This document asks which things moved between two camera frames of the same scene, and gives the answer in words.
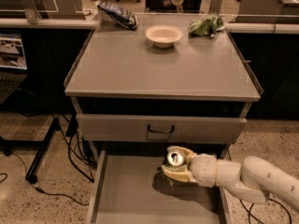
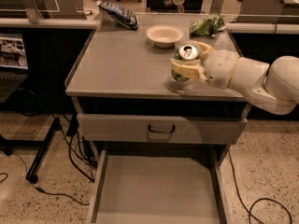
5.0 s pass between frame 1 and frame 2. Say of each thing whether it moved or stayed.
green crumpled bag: stayed
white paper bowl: stayed
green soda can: moved
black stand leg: stayed
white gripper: moved
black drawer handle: stayed
